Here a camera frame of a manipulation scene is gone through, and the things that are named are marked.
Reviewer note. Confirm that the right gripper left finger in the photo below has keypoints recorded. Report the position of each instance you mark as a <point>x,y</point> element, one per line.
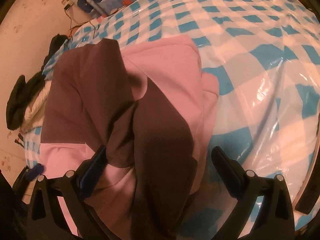
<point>45,217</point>

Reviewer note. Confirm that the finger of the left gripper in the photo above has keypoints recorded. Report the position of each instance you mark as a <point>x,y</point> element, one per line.
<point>32,173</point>

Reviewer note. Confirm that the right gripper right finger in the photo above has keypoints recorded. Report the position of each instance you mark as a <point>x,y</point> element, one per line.
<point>275,219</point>

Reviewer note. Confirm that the pink and brown jacket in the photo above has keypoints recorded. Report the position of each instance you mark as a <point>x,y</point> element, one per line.
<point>153,109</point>

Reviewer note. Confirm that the black clothes pile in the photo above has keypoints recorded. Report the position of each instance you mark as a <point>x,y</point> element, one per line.
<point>23,92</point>

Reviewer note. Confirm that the white power strip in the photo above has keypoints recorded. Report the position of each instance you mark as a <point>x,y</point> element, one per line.
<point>67,4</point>

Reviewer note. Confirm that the blue checkered plastic bed cover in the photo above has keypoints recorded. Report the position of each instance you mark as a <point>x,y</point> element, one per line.
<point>265,55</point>

